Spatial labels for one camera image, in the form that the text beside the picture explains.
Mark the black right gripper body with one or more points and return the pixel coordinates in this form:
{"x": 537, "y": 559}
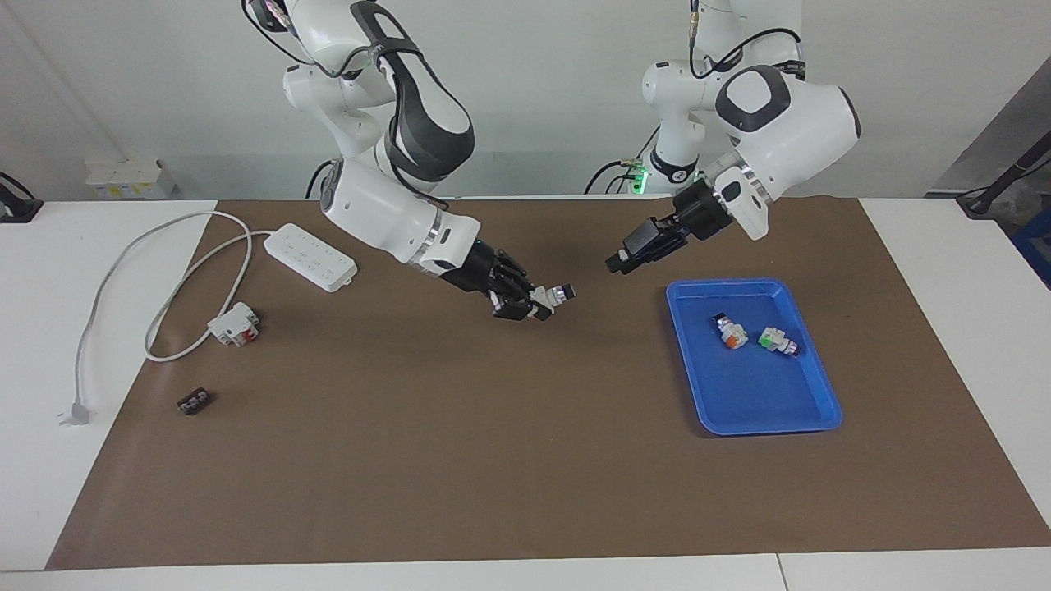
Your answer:
{"x": 476, "y": 267}

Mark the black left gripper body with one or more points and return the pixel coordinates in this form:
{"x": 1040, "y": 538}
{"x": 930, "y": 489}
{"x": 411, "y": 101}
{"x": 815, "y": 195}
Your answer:
{"x": 702, "y": 209}

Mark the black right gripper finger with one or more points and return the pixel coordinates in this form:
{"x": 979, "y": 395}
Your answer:
{"x": 521, "y": 310}
{"x": 513, "y": 277}

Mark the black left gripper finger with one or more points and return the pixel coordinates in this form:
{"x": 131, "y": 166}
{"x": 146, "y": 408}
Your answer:
{"x": 657, "y": 234}
{"x": 636, "y": 261}

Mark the white selector switch black knob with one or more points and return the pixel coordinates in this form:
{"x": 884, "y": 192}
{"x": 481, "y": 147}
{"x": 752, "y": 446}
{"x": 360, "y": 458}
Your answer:
{"x": 554, "y": 297}

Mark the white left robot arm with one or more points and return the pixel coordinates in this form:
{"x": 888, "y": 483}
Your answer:
{"x": 788, "y": 123}

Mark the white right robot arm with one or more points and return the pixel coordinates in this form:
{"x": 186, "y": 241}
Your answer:
{"x": 378, "y": 205}

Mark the brown table mat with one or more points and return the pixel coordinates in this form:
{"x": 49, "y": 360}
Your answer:
{"x": 460, "y": 443}

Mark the white power strip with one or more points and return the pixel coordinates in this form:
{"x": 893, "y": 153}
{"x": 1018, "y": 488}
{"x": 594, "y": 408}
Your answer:
{"x": 312, "y": 258}

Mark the blue plastic tray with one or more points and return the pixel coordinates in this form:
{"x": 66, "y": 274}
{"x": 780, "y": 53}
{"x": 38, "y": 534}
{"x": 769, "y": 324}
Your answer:
{"x": 755, "y": 394}

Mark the white circuit breaker red lever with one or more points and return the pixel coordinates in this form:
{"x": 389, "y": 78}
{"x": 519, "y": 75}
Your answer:
{"x": 232, "y": 325}

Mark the black stand pole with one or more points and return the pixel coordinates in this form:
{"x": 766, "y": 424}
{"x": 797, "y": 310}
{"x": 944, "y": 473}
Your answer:
{"x": 1006, "y": 176}

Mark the small dark terminal block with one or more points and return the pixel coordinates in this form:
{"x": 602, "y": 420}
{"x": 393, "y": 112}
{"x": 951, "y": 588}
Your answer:
{"x": 195, "y": 402}

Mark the blue crate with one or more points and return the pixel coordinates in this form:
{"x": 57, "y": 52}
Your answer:
{"x": 1036, "y": 246}

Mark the white cardboard box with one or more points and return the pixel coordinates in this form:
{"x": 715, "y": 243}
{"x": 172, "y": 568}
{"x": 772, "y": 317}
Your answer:
{"x": 127, "y": 179}

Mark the selector switch with orange block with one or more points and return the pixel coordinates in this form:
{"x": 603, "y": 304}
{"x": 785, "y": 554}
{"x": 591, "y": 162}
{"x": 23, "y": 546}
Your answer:
{"x": 731, "y": 332}

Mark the selector switch with green block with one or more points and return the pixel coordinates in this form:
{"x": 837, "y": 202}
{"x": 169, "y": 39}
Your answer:
{"x": 776, "y": 341}

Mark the black clamp mount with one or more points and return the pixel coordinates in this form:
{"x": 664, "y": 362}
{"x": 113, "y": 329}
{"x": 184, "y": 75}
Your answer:
{"x": 16, "y": 203}

